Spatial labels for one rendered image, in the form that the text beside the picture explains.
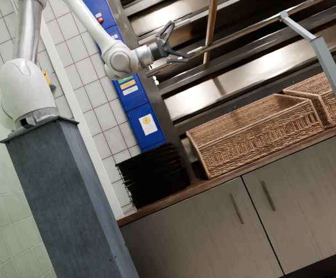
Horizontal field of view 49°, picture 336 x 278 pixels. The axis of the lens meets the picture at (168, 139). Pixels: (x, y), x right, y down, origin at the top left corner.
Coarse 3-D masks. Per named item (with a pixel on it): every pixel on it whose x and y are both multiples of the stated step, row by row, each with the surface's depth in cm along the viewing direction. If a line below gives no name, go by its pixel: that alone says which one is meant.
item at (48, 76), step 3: (42, 72) 214; (45, 72) 214; (48, 72) 216; (48, 75) 215; (51, 75) 219; (48, 78) 214; (51, 78) 217; (48, 81) 214; (51, 81) 214; (54, 81) 220; (48, 84) 214; (51, 84) 214; (54, 84) 217; (51, 87) 218; (54, 87) 220
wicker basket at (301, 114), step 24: (288, 96) 186; (216, 120) 209; (240, 120) 207; (264, 120) 162; (288, 120) 162; (312, 120) 161; (192, 144) 176; (216, 144) 163; (240, 144) 162; (264, 144) 201; (288, 144) 161; (216, 168) 162
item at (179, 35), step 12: (240, 0) 201; (252, 0) 206; (264, 0) 212; (276, 0) 217; (204, 12) 202; (216, 12) 203; (228, 12) 208; (240, 12) 214; (192, 24) 205; (204, 24) 211; (216, 24) 217; (180, 36) 213; (192, 36) 219
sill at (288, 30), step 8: (312, 16) 212; (320, 16) 212; (304, 24) 212; (280, 32) 213; (288, 32) 213; (256, 40) 214; (264, 40) 213; (272, 40) 213; (240, 48) 214; (248, 48) 214; (224, 56) 215; (232, 56) 214; (208, 64) 215; (216, 64) 215; (184, 72) 216; (192, 72) 215; (168, 80) 216; (176, 80) 216; (160, 88) 216
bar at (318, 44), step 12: (312, 0) 175; (288, 12) 176; (264, 24) 177; (288, 24) 173; (228, 36) 177; (240, 36) 178; (312, 36) 156; (204, 48) 178; (324, 48) 151; (324, 60) 151; (156, 72) 179; (324, 72) 154
